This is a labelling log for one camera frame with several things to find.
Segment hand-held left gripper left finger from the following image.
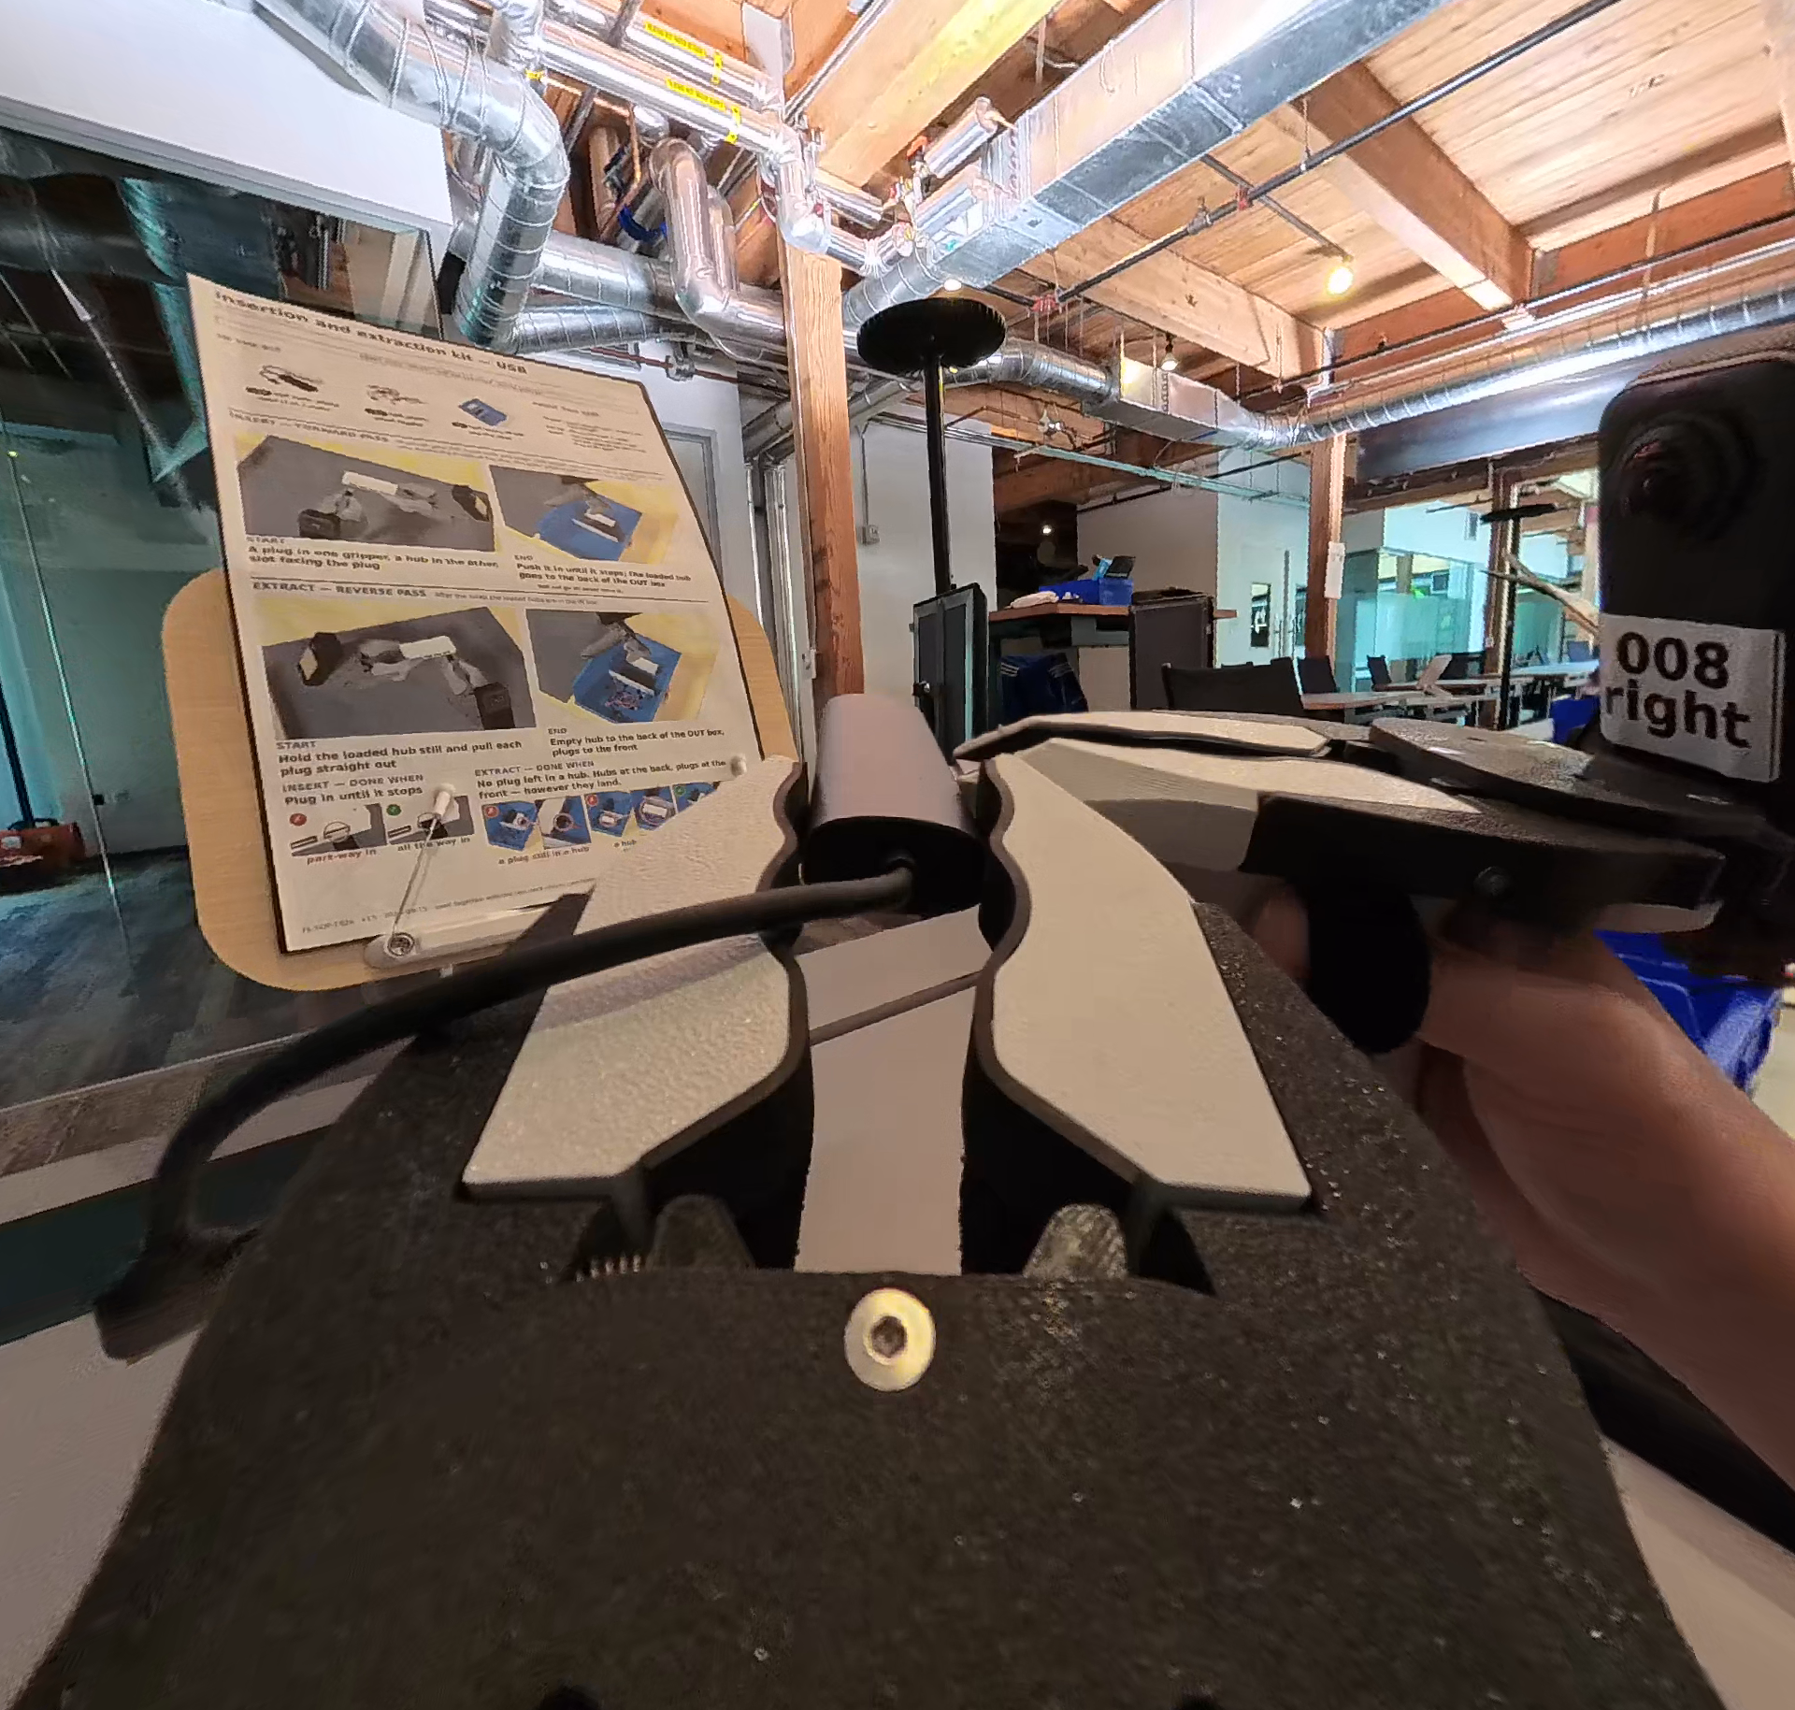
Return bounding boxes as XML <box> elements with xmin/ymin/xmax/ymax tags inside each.
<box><xmin>462</xmin><ymin>755</ymin><xmax>815</xmax><ymax>1204</ymax></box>

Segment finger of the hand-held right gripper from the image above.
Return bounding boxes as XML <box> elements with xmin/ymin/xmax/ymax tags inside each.
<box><xmin>1030</xmin><ymin>737</ymin><xmax>1404</xmax><ymax>879</ymax></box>
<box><xmin>953</xmin><ymin>708</ymin><xmax>1337</xmax><ymax>766</ymax></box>

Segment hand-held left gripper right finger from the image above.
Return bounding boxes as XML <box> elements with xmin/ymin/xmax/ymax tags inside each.
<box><xmin>967</xmin><ymin>752</ymin><xmax>1318</xmax><ymax>1214</ymax></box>

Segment dark grey usb hub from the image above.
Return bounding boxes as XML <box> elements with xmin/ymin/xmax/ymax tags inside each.
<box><xmin>798</xmin><ymin>695</ymin><xmax>991</xmax><ymax>918</ymax></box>

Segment black hub cable with plug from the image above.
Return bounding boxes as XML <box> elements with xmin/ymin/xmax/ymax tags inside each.
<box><xmin>97</xmin><ymin>860</ymin><xmax>920</xmax><ymax>1361</ymax></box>

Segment person's right hand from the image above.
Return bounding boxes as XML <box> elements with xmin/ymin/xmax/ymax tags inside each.
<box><xmin>1251</xmin><ymin>884</ymin><xmax>1795</xmax><ymax>1487</ymax></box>

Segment black office chair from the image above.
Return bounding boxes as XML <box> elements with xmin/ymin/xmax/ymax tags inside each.
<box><xmin>993</xmin><ymin>652</ymin><xmax>1088</xmax><ymax>733</ymax></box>
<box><xmin>1127</xmin><ymin>591</ymin><xmax>1217</xmax><ymax>710</ymax></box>

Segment wooden far table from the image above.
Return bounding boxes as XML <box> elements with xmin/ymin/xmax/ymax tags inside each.
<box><xmin>987</xmin><ymin>598</ymin><xmax>1240</xmax><ymax>634</ymax></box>

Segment printed instruction sheet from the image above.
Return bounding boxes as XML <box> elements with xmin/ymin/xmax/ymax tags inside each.
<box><xmin>185</xmin><ymin>271</ymin><xmax>766</xmax><ymax>954</ymax></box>

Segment red floor bag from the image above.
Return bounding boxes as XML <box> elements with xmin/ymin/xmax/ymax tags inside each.
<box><xmin>0</xmin><ymin>819</ymin><xmax>90</xmax><ymax>896</ymax></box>

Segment black pedestal panel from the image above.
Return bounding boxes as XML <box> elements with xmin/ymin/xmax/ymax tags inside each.
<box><xmin>1161</xmin><ymin>658</ymin><xmax>1309</xmax><ymax>720</ymax></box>

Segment wooden ceiling post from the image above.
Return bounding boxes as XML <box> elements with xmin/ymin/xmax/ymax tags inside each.
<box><xmin>1303</xmin><ymin>433</ymin><xmax>1352</xmax><ymax>662</ymax></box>

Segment black desk frame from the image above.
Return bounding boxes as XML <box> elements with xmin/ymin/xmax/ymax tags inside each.
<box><xmin>910</xmin><ymin>585</ymin><xmax>991</xmax><ymax>757</ymax></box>

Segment silver ventilation duct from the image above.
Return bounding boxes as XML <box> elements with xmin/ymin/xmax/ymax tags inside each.
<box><xmin>41</xmin><ymin>0</ymin><xmax>1795</xmax><ymax>452</ymax></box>

